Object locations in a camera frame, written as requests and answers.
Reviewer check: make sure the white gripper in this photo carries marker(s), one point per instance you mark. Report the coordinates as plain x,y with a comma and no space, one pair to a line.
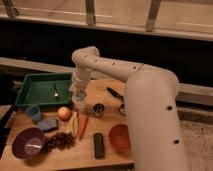
77,84

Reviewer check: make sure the blue grey towel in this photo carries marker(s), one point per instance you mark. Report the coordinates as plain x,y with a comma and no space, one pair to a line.
80,96

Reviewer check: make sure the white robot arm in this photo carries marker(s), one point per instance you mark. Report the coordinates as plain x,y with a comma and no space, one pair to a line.
150,102

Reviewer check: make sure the white paper cup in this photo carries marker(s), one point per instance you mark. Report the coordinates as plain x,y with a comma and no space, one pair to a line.
79,105

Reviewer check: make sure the small metal cup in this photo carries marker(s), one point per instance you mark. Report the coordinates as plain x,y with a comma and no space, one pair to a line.
98,109

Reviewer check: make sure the small blue cup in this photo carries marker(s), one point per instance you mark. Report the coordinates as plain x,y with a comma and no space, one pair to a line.
33,112

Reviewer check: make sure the metal spoon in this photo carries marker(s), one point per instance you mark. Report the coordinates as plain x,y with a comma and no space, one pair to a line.
56,95

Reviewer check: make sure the red yellow apple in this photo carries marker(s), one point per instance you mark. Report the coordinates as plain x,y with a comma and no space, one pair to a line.
64,113

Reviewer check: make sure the orange carrot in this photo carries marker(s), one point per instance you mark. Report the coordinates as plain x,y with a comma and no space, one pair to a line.
83,119

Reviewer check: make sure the green plastic tray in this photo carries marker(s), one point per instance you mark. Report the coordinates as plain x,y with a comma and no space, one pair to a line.
39,89

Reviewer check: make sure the yellow banana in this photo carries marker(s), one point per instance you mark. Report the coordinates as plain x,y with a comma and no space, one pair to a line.
72,126

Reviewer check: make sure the blue sponge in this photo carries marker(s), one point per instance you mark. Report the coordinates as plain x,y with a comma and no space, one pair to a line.
48,125

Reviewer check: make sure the black remote control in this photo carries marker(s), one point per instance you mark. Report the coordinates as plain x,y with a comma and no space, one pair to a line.
99,149

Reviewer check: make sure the dark grape bunch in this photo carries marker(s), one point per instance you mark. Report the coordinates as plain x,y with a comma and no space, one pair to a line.
59,140

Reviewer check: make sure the orange bowl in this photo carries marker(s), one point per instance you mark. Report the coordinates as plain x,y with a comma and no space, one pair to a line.
119,137

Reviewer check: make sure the purple bowl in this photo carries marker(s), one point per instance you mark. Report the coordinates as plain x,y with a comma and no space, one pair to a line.
28,143

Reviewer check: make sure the black handled scoop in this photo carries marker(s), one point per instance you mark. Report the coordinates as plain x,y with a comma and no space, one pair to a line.
120,97

